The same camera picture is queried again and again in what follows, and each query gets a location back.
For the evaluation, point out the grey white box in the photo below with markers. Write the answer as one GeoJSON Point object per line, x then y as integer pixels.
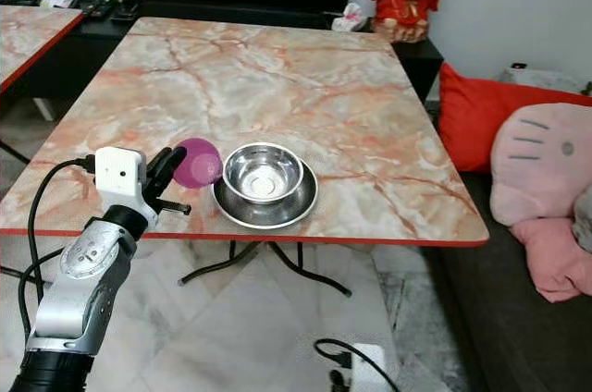
{"type": "Point", "coordinates": [541, 78]}

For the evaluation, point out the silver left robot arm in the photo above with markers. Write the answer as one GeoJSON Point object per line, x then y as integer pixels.
{"type": "Point", "coordinates": [81, 272]}

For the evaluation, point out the black metal table legs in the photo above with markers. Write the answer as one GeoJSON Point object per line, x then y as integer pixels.
{"type": "Point", "coordinates": [310, 276]}

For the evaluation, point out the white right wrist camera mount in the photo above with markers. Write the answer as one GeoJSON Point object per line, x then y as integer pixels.
{"type": "Point", "coordinates": [370, 369]}

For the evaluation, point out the purple plastic cup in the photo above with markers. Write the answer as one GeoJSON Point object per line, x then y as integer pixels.
{"type": "Point", "coordinates": [200, 163]}

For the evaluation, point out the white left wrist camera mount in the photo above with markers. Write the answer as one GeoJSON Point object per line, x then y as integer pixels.
{"type": "Point", "coordinates": [118, 172]}

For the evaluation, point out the stainless steel plate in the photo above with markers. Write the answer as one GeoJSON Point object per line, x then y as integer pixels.
{"type": "Point", "coordinates": [294, 210]}

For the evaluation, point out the pink plain cushion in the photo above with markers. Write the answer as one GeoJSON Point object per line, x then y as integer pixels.
{"type": "Point", "coordinates": [555, 258]}

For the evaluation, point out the white pink ribbon packet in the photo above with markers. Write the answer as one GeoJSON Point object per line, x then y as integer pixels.
{"type": "Point", "coordinates": [350, 18]}

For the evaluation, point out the pink cat face plush pillow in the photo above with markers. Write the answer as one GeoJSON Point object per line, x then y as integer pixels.
{"type": "Point", "coordinates": [541, 165]}

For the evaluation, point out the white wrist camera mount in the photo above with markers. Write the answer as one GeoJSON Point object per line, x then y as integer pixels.
{"type": "Point", "coordinates": [118, 172]}
{"type": "Point", "coordinates": [370, 369]}

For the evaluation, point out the stainless steel bowl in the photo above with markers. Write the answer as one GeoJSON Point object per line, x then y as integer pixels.
{"type": "Point", "coordinates": [263, 173]}

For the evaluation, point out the red cushion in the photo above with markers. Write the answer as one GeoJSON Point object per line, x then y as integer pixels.
{"type": "Point", "coordinates": [472, 110]}

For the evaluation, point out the dark brown sofa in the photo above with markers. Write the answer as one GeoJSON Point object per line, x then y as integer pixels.
{"type": "Point", "coordinates": [509, 336]}

